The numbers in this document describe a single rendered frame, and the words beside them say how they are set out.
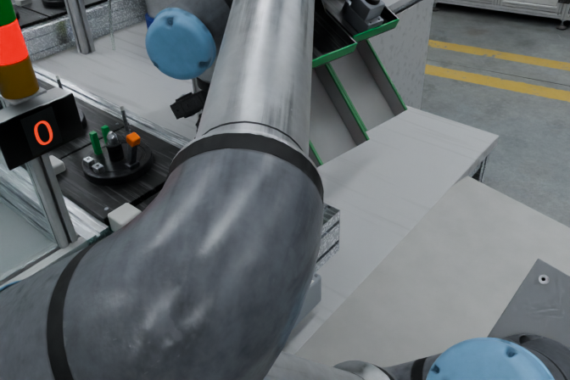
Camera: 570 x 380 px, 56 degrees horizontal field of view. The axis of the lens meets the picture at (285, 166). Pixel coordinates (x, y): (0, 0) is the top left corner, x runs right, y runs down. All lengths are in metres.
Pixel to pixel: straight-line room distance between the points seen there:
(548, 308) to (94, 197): 0.79
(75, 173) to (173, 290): 0.93
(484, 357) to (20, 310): 0.43
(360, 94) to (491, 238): 0.40
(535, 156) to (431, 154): 1.74
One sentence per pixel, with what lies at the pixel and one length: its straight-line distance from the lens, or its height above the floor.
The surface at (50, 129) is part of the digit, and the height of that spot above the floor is 1.20.
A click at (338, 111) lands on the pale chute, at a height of 1.05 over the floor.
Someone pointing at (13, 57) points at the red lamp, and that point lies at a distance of 0.80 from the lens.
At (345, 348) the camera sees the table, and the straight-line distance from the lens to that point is 0.91.
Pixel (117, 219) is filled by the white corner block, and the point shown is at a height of 0.99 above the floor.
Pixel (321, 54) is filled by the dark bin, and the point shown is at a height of 1.20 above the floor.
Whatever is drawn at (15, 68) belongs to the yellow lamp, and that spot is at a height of 1.30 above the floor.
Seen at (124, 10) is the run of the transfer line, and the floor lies 0.92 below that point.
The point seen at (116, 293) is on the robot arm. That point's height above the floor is 1.41.
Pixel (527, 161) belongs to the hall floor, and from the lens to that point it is 3.00.
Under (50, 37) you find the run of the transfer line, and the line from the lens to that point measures 2.07.
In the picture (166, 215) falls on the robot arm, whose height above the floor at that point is 1.42.
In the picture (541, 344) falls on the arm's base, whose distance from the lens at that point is 0.76.
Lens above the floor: 1.59
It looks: 35 degrees down
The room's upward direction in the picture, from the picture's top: 2 degrees counter-clockwise
